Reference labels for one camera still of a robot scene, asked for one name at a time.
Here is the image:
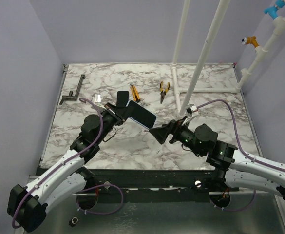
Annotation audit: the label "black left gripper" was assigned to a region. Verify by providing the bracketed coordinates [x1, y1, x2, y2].
[96, 102, 134, 144]

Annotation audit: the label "black smartphone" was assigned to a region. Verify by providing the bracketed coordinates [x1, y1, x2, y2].
[116, 91, 129, 108]

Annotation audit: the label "blue cased phone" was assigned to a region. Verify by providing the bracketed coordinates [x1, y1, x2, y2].
[127, 100, 156, 129]

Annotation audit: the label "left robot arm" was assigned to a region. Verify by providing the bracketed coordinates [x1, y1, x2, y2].
[7, 98, 145, 232]

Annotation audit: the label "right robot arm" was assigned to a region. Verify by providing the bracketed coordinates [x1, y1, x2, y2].
[149, 120, 285, 201]

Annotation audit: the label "yellow utility knife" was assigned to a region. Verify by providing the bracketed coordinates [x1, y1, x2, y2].
[130, 83, 141, 103]

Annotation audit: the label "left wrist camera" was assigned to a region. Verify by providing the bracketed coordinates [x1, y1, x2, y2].
[93, 93, 102, 104]

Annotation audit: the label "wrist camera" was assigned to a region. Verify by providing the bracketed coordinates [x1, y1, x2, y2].
[93, 93, 102, 104]
[184, 104, 198, 124]

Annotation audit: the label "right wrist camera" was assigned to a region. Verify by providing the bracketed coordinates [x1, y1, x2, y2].
[184, 104, 198, 124]

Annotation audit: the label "yellow handled pliers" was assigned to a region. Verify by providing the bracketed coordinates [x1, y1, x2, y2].
[160, 81, 170, 104]

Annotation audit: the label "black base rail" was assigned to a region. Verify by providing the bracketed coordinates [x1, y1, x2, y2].
[35, 166, 279, 204]

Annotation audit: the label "dark metal crank handle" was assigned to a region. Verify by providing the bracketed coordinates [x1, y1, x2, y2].
[59, 74, 86, 105]

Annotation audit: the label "small black ring knob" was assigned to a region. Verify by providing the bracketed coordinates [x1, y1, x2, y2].
[69, 217, 78, 227]

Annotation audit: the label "white PVC pipe frame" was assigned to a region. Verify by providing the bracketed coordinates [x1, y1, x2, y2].
[171, 0, 285, 117]

